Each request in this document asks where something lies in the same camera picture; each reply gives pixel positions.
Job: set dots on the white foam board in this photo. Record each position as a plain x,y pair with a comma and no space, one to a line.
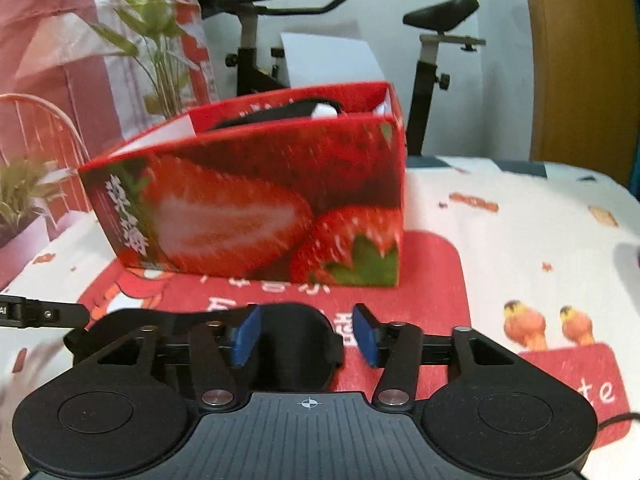
330,62

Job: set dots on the black fabric cap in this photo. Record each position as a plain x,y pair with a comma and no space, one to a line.
295,350

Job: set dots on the red strawberry print cardboard box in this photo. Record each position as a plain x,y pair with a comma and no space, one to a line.
240,200

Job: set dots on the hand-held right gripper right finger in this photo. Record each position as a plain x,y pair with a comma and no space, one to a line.
365,336

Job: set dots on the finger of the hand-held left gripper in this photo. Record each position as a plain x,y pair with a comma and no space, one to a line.
55,314

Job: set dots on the black cloth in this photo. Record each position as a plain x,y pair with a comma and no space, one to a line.
280,112

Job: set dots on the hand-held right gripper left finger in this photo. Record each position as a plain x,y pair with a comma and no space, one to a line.
245,341

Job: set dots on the wooden door panel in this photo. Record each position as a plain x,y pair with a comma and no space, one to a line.
585,60

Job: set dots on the black exercise bike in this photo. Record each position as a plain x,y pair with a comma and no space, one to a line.
250,65

